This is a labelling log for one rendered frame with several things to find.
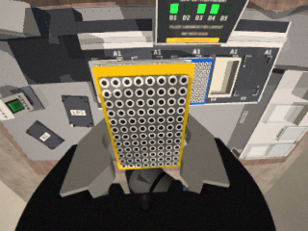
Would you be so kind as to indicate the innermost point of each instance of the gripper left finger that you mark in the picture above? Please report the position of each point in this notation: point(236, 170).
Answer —
point(84, 172)

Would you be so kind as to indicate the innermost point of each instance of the yellow tip rack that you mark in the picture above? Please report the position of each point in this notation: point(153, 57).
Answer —
point(145, 105)

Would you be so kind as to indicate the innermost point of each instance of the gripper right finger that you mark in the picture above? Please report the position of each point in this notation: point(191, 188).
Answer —
point(210, 168)

